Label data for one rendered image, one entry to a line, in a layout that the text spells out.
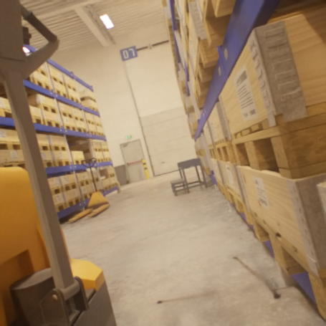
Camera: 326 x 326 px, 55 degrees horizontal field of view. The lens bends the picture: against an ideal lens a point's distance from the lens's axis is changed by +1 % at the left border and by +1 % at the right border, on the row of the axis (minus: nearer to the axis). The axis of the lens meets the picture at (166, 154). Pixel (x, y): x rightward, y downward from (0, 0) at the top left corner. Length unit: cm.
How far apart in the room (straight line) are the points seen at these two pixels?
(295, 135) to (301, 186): 11
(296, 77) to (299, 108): 7
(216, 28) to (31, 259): 122
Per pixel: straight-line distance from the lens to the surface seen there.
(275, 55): 74
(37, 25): 132
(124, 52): 1255
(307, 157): 74
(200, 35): 182
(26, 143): 114
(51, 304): 121
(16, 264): 144
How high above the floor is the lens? 73
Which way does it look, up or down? 1 degrees up
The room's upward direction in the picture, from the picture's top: 15 degrees counter-clockwise
